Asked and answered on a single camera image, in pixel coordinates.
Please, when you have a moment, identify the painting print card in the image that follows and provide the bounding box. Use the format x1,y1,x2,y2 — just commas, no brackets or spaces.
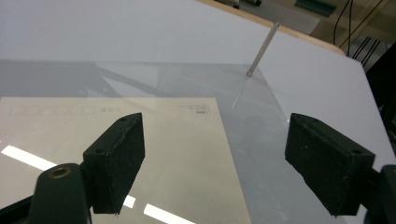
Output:
0,96,252,224

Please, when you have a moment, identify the white table mat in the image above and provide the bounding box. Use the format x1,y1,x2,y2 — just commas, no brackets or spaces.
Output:
0,0,396,224

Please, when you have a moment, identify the clear acrylic picture frame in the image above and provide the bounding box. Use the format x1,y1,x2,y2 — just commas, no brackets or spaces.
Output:
0,59,353,224

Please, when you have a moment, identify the green object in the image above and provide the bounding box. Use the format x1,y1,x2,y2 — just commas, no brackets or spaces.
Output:
294,0,338,17

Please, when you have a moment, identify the metal frame pin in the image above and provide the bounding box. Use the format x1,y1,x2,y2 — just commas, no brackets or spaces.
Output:
246,21,281,78

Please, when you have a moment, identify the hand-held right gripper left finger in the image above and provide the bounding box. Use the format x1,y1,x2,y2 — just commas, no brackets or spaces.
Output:
82,111,147,217

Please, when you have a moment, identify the hanging black cable bundle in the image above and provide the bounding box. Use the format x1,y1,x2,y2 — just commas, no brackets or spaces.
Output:
332,0,385,64

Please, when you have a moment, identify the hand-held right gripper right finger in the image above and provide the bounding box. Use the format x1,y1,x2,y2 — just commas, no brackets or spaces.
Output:
284,112,376,217

